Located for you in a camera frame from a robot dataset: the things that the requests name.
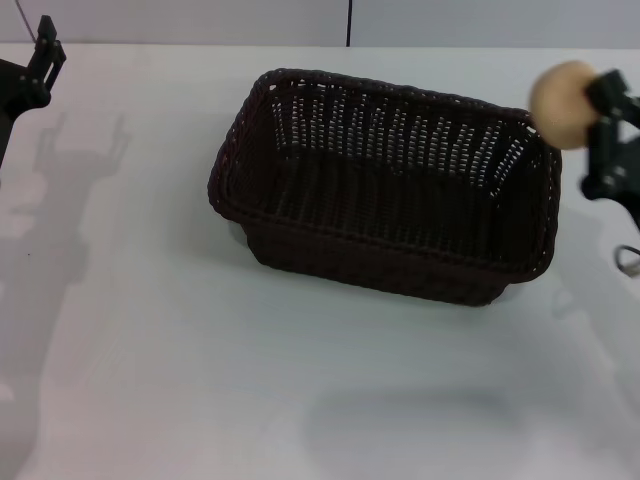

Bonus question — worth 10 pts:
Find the beige round bread bun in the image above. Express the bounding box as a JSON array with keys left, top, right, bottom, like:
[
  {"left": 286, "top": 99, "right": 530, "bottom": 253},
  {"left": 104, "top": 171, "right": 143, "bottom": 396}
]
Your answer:
[{"left": 528, "top": 60, "right": 599, "bottom": 150}]

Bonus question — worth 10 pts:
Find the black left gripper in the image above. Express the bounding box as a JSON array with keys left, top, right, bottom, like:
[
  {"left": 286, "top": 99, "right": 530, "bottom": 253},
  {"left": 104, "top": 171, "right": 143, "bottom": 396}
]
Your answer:
[{"left": 0, "top": 14, "right": 68, "bottom": 169}]

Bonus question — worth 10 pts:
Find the thin dark background cable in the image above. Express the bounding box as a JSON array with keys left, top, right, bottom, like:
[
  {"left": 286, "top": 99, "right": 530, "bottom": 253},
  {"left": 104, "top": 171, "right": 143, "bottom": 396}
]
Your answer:
[{"left": 13, "top": 0, "right": 39, "bottom": 44}]

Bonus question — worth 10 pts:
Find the black woven rectangular basket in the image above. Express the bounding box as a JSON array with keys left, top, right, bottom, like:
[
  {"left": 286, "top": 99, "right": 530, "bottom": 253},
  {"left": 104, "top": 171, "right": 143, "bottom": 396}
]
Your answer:
[{"left": 205, "top": 67, "right": 562, "bottom": 307}]

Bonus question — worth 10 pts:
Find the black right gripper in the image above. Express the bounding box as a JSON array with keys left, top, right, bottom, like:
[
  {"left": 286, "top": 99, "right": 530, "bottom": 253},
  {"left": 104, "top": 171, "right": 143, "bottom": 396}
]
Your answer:
[{"left": 578, "top": 68, "right": 640, "bottom": 229}]

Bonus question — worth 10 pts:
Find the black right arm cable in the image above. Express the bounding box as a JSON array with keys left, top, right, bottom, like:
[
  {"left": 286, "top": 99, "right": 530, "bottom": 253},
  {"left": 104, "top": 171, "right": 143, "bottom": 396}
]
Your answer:
[{"left": 614, "top": 243, "right": 640, "bottom": 278}]

